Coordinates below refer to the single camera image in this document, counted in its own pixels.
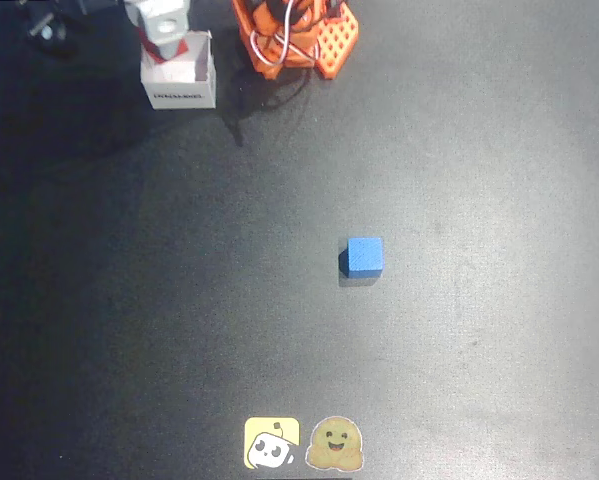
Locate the red cube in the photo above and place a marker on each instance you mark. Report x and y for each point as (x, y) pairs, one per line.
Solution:
(181, 47)

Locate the white cardboard box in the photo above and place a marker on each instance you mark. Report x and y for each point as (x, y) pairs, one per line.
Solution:
(179, 95)

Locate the blue cube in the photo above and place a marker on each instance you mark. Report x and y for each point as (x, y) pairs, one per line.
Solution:
(364, 255)

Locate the yellow robot face sticker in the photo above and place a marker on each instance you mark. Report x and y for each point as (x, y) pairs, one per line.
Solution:
(271, 443)

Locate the hugging face emoji sticker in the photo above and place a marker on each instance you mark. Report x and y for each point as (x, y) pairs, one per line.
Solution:
(334, 444)

